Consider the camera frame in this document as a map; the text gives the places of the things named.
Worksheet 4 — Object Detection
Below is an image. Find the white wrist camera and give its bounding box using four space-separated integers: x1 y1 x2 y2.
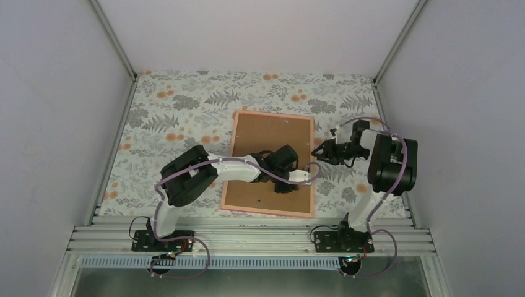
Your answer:
288 170 315 185
329 125 342 144

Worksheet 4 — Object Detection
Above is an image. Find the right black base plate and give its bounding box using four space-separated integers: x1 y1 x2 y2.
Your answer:
313 230 375 253

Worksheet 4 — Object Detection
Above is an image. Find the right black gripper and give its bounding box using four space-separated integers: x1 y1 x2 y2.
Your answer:
311 139 369 165

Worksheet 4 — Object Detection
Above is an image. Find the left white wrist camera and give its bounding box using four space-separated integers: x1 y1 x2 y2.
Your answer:
288 170 315 185

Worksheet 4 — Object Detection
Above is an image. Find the orange pink wooden frame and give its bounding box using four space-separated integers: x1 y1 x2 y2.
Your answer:
220 110 316 219

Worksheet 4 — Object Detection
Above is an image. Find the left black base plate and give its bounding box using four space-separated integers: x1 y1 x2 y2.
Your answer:
131 230 193 253

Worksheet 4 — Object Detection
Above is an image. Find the aluminium rail base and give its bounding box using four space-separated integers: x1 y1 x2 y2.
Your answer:
51 215 449 296

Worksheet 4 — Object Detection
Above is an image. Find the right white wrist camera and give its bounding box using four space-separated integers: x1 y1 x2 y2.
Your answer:
329 125 342 144

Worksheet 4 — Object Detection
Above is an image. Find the brown cardboard backing board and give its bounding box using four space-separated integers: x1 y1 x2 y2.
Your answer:
223 113 313 215

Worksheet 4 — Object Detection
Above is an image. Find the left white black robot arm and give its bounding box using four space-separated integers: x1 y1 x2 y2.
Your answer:
147 145 311 251

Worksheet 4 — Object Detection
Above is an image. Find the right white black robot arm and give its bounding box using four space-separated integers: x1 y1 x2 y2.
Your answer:
311 116 419 252

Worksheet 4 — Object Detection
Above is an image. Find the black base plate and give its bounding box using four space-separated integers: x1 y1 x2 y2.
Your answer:
131 230 193 253
313 230 375 253

